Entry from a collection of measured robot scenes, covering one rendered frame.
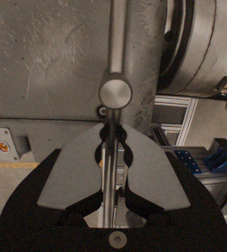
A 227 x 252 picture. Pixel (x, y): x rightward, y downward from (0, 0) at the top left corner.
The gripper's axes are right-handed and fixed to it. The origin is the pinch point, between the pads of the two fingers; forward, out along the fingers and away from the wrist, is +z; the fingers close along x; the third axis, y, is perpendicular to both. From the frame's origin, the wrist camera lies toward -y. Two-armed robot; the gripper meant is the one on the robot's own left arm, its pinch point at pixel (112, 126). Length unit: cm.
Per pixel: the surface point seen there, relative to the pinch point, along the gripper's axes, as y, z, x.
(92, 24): -8.8, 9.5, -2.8
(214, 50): -7.6, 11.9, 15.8
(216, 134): 82, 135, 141
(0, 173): 168, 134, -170
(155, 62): -4.5, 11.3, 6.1
